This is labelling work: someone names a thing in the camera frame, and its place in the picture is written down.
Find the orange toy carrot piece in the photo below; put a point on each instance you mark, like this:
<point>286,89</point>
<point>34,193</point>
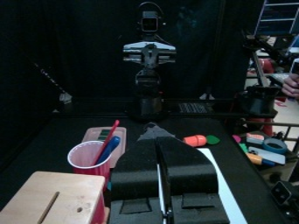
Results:
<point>194,140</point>

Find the black adapter box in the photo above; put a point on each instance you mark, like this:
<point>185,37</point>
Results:
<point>282,192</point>

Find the red chair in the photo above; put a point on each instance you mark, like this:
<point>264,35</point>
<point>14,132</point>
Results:
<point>266,65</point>

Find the white cutting board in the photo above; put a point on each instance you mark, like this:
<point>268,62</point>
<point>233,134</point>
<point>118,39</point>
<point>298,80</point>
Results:
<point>230,204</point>

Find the red plastic cup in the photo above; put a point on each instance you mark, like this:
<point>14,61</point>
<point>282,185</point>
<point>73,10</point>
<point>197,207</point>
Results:
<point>83,157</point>

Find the blue tape roll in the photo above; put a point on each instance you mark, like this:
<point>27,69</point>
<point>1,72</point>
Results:
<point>269,145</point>

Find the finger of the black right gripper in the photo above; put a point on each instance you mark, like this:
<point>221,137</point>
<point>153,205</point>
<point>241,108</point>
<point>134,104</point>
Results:
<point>154,57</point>
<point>146,57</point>

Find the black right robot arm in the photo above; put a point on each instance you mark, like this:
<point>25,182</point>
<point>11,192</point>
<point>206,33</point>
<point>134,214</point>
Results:
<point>147,105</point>

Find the small teal block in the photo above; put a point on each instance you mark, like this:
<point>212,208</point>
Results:
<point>110,186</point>

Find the ribbed black power strip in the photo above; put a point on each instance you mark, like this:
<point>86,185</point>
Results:
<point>194,108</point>

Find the salmon topped grey block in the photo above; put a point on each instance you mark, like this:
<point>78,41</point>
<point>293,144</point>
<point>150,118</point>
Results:
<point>256,139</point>

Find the diagonal frame brace rod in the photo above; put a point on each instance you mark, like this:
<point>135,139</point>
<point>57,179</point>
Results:
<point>54,83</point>

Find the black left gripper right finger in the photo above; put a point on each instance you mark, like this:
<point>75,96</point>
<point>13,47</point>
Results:
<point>192,178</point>

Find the white metal shelf rack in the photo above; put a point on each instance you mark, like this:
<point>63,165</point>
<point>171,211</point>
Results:
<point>278,19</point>

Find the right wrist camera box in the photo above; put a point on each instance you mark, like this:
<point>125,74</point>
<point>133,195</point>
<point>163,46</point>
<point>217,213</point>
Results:
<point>150,24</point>

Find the pink toy piece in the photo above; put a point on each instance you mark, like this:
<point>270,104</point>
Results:
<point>237,138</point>

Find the tan rectangular tray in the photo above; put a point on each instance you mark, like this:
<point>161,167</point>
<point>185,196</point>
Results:
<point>119,145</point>

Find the green toy sushi roll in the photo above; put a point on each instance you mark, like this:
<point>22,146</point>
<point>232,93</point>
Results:
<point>103,135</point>

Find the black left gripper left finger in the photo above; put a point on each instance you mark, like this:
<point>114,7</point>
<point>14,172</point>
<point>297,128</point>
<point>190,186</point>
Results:
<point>133,175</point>

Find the orange marker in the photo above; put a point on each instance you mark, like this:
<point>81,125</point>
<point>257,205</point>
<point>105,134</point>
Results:
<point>257,159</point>

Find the wooden box with red front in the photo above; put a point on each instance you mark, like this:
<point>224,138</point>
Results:
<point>51,195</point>

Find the green toy leaf piece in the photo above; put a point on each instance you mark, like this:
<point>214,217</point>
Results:
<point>213,140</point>

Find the person's hand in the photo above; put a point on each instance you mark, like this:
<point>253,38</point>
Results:
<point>292,86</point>

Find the white flat case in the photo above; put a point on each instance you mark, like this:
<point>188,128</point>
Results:
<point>270,156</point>

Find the black cloth backdrop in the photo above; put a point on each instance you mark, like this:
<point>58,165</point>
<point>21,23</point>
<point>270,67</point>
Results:
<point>78,43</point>

